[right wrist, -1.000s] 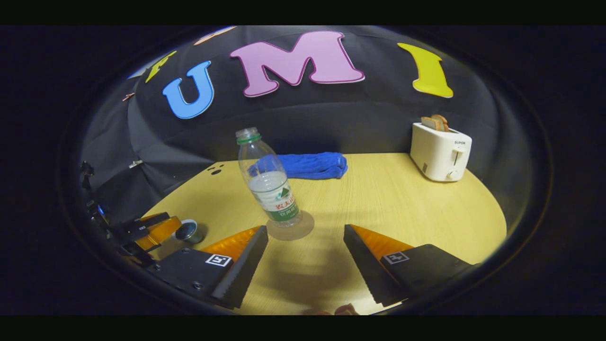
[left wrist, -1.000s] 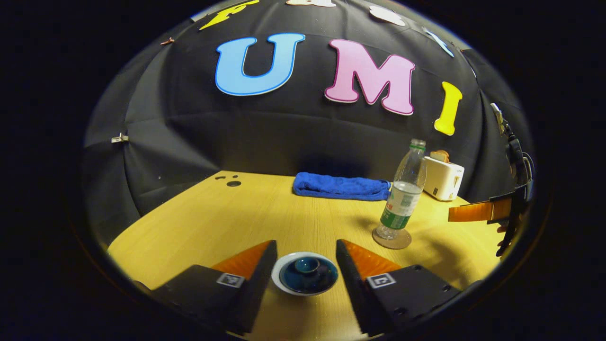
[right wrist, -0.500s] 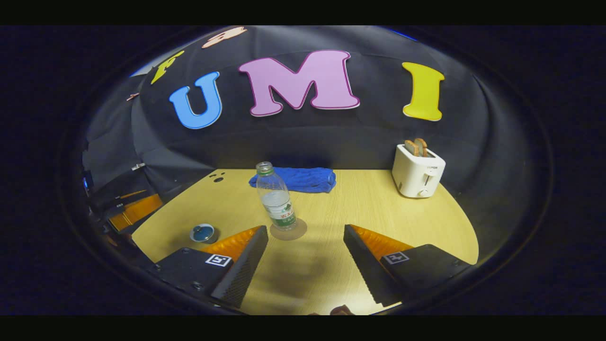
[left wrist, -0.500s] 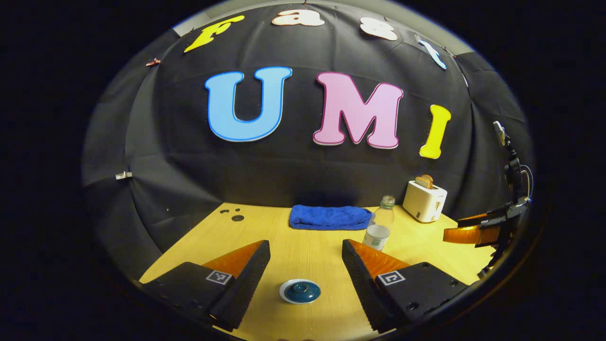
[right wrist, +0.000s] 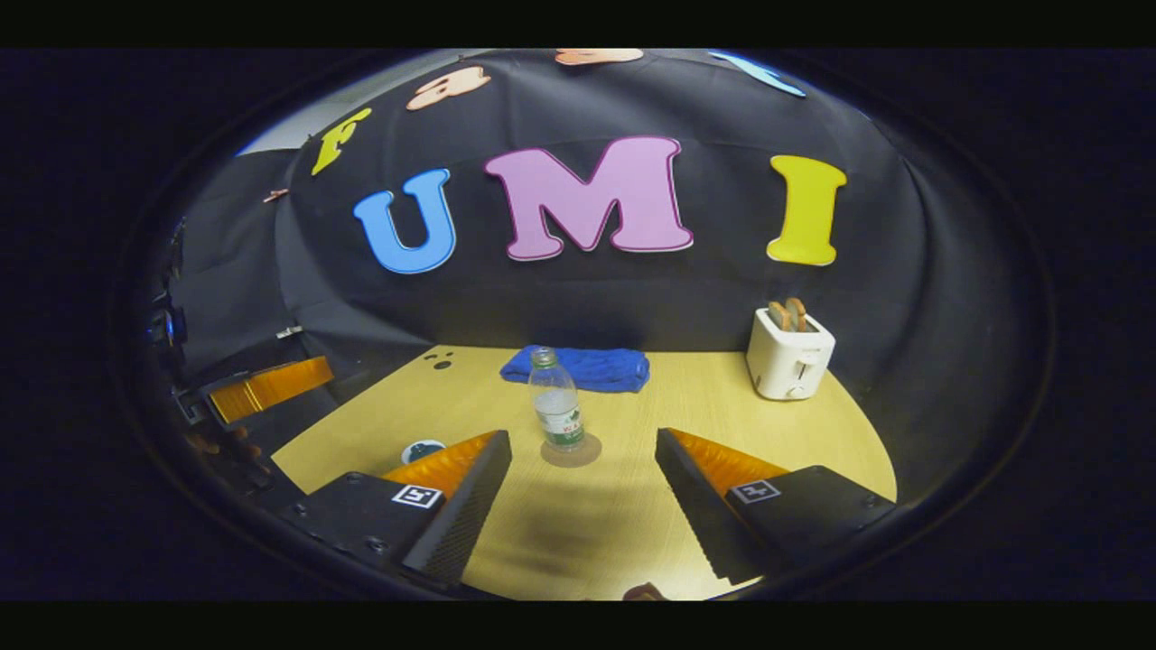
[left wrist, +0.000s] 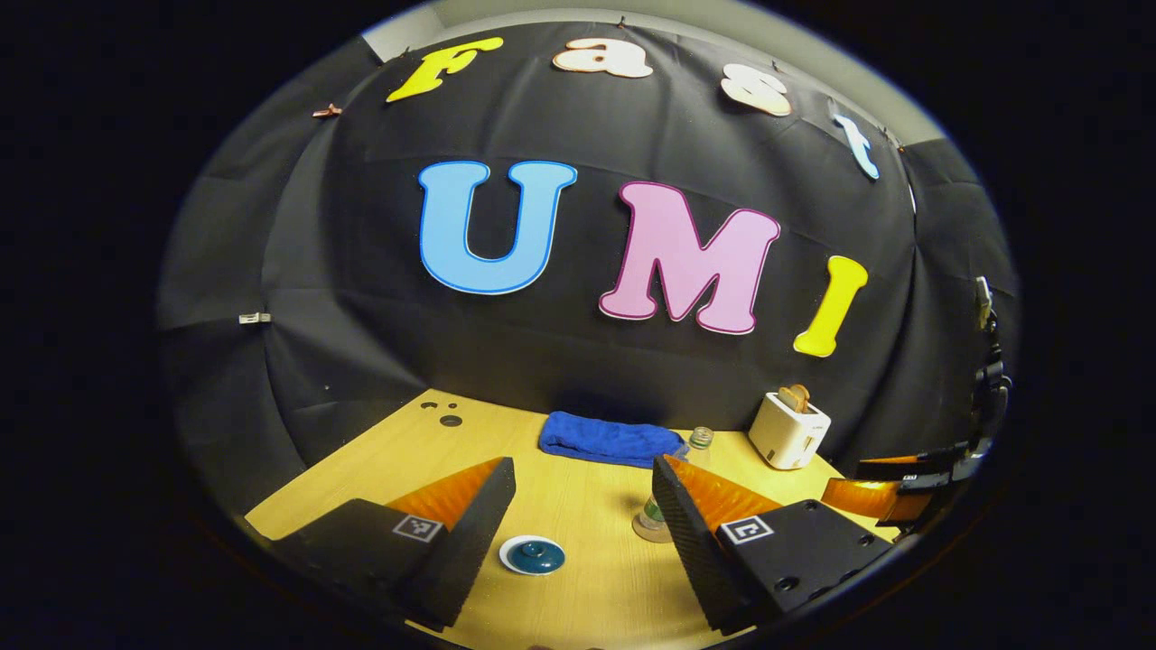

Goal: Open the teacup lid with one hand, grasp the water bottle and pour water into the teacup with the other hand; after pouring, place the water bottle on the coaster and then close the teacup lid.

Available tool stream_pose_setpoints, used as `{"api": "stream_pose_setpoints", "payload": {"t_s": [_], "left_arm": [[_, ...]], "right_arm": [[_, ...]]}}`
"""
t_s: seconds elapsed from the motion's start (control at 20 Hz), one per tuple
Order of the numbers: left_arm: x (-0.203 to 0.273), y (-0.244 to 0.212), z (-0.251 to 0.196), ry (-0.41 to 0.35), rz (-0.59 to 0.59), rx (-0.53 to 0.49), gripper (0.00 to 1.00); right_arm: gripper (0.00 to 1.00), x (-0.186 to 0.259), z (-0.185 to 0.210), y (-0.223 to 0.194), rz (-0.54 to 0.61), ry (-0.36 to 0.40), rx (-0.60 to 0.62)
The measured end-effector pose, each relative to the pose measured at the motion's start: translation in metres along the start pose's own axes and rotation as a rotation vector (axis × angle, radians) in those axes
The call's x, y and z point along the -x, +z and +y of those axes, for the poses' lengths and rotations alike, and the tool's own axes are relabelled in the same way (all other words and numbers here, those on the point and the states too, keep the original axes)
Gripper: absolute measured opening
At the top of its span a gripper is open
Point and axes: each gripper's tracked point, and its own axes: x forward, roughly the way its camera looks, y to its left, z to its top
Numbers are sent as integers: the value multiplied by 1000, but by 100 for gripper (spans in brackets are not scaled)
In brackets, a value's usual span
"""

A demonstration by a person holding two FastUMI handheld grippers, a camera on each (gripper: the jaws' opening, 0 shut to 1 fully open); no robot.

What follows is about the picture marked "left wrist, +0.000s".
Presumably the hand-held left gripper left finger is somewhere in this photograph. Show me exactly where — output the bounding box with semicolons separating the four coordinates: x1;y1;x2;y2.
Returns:
269;456;518;631

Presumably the blue folded towel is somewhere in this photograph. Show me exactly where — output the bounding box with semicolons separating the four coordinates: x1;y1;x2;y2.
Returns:
538;411;687;469

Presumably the blue white teacup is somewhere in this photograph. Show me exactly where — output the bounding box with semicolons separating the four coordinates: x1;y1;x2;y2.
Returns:
499;534;568;578

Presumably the white toaster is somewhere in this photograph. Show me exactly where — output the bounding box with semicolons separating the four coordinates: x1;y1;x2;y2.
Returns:
748;390;833;471

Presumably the black backdrop cloth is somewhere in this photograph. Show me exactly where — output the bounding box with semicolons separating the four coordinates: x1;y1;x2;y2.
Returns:
158;18;1023;529

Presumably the clear plastic water bottle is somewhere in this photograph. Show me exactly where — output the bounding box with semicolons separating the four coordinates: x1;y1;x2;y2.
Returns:
632;426;716;543

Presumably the dark blue teacup lid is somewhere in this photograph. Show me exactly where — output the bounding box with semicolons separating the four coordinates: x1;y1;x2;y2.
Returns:
507;538;566;575

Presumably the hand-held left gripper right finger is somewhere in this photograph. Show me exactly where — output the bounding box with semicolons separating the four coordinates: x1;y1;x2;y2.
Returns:
651;454;897;636

